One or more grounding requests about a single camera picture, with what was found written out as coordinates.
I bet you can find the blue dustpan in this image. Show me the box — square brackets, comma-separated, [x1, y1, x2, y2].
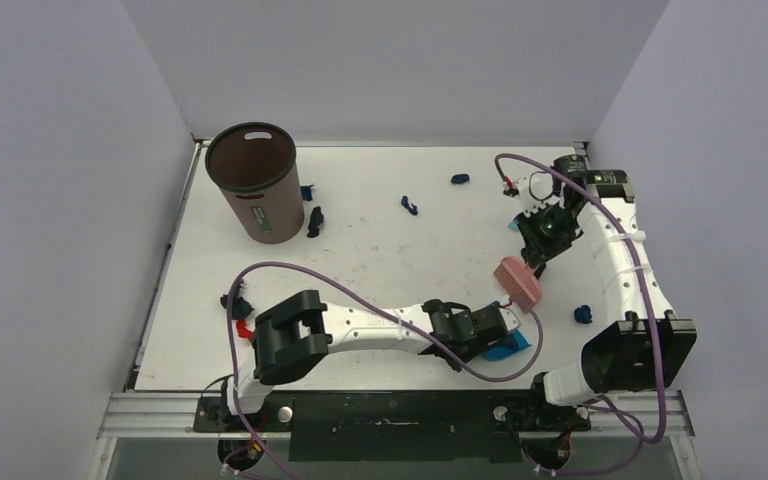
[481, 330, 531, 362]

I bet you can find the pink hand brush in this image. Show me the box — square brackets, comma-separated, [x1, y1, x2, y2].
[493, 256, 543, 310]

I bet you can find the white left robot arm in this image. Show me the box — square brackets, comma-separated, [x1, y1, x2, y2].
[218, 290, 520, 431]

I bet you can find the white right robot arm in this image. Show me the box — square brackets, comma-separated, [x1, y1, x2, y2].
[508, 154, 697, 429]

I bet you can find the dark blue scrap far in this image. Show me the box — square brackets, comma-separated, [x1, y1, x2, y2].
[450, 174, 471, 185]

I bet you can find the blue scrap table centre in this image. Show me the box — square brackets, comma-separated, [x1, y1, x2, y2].
[400, 195, 419, 216]

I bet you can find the dark scrap beside bin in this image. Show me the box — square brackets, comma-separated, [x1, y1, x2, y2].
[306, 206, 324, 238]

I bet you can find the blue scrap behind bin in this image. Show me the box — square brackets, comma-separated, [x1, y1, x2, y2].
[300, 184, 314, 202]

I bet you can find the red paper scrap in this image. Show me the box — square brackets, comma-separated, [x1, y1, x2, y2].
[234, 319, 253, 342]

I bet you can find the black scrap left edge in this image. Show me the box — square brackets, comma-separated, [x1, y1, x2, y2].
[219, 280, 254, 320]

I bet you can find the brown waste bin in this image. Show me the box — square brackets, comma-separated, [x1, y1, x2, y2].
[205, 122, 305, 244]

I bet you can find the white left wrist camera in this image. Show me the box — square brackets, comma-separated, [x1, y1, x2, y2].
[498, 307, 521, 332]

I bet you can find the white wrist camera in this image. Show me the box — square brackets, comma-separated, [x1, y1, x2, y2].
[498, 307, 521, 332]
[503, 173, 557, 216]

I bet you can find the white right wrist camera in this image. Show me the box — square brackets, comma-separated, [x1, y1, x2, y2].
[503, 173, 557, 216]

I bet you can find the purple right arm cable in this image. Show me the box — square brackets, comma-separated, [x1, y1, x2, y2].
[493, 152, 669, 445]

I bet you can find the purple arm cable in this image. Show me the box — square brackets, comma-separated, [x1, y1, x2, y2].
[493, 152, 669, 445]
[224, 261, 544, 480]

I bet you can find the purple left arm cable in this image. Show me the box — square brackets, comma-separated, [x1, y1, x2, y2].
[224, 261, 544, 480]

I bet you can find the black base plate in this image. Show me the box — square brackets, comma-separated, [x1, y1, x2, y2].
[193, 390, 591, 465]

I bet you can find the aluminium front rail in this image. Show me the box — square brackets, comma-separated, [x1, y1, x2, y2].
[98, 390, 695, 439]

